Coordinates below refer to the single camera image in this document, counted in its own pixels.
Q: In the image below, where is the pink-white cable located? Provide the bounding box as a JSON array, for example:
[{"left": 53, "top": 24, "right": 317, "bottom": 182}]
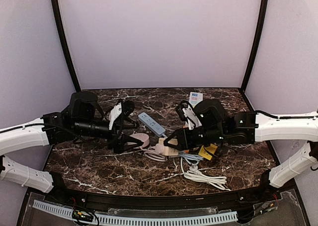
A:
[{"left": 141, "top": 144, "right": 168, "bottom": 162}]

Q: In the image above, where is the small blue-white power strip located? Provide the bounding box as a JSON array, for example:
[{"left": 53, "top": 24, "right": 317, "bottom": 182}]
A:
[{"left": 138, "top": 112, "right": 165, "bottom": 137}]

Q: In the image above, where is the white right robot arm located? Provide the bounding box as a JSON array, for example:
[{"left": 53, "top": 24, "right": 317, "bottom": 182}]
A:
[{"left": 164, "top": 111, "right": 318, "bottom": 188}]

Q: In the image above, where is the long white power strip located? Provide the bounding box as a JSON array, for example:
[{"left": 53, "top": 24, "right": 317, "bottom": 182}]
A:
[{"left": 189, "top": 92, "right": 203, "bottom": 107}]

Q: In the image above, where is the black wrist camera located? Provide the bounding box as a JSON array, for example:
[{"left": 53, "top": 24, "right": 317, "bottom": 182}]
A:
[
  {"left": 194, "top": 99, "right": 229, "bottom": 129},
  {"left": 66, "top": 91, "right": 98, "bottom": 120}
]

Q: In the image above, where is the beige cube socket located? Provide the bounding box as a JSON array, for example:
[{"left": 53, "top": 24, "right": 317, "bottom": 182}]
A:
[{"left": 155, "top": 138, "right": 179, "bottom": 156}]

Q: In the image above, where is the black front rail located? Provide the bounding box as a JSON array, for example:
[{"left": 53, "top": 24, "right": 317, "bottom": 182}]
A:
[{"left": 46, "top": 177, "right": 274, "bottom": 211}]

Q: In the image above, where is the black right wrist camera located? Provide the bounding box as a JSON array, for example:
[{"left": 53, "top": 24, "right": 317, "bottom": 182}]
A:
[{"left": 194, "top": 99, "right": 229, "bottom": 129}]

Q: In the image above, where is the white slotted cable duct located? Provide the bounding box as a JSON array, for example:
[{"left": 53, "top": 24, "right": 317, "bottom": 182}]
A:
[{"left": 32, "top": 200, "right": 238, "bottom": 226}]

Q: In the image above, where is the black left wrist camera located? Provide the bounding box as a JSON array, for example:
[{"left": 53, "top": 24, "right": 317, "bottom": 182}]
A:
[{"left": 66, "top": 91, "right": 98, "bottom": 120}]

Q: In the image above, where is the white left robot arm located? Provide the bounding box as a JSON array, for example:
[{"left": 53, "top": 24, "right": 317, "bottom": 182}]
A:
[{"left": 0, "top": 112, "right": 142, "bottom": 193}]

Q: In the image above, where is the white cable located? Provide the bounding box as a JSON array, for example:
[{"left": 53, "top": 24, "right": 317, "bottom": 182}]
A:
[{"left": 180, "top": 156, "right": 228, "bottom": 190}]

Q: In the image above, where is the yellow cube socket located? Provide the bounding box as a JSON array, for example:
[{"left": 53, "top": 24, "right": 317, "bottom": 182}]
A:
[{"left": 198, "top": 144, "right": 218, "bottom": 160}]

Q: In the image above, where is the pink round socket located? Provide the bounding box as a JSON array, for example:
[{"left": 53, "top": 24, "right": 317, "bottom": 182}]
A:
[{"left": 131, "top": 133, "right": 150, "bottom": 149}]

